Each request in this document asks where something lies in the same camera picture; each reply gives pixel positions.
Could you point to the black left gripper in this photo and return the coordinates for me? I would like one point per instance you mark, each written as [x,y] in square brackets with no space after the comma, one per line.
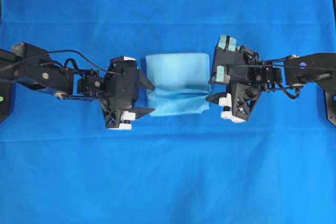
[120,92]

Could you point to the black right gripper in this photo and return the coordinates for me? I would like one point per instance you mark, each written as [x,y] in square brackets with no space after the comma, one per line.
[231,64]

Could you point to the light blue towel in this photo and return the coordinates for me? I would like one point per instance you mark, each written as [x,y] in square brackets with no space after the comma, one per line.
[181,83]

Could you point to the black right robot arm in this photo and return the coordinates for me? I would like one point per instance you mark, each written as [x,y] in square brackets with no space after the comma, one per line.
[289,75]

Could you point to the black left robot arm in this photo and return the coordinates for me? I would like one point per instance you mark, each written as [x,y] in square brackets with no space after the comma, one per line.
[33,68]

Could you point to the dark blue table cloth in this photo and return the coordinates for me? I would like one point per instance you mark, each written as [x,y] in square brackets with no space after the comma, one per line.
[59,164]

